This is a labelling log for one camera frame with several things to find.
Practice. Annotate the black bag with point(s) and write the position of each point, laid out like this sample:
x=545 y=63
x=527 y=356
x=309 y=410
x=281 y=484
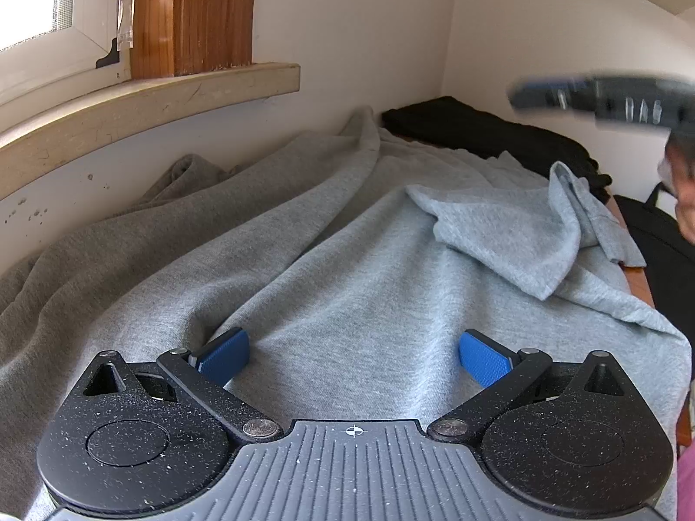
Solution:
x=657 y=260

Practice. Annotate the person's right forearm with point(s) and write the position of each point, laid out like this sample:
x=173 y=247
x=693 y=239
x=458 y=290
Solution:
x=685 y=195

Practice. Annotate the black folded garment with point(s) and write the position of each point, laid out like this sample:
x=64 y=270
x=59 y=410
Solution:
x=488 y=135

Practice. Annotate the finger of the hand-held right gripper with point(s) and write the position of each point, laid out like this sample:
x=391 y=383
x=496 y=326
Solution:
x=559 y=88
x=559 y=104

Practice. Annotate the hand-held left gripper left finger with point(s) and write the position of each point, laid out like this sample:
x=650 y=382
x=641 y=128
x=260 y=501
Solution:
x=225 y=355

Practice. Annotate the black window hinge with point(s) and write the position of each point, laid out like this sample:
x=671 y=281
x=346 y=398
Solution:
x=108 y=55

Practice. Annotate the grey sweatshirt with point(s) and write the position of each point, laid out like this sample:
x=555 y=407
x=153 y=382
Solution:
x=336 y=271

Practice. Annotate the person's pink clothing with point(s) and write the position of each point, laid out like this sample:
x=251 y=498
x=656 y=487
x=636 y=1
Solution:
x=687 y=488

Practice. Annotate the wooden window trim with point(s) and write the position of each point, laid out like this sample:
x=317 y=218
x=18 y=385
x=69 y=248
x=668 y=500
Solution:
x=195 y=11

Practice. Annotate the beige window sill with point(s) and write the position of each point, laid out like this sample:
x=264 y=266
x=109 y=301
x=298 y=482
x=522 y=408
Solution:
x=136 y=114

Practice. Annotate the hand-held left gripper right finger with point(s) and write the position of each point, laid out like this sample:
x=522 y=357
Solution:
x=483 y=361

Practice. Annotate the white framed window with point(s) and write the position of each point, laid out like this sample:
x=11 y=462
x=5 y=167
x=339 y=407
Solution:
x=38 y=11

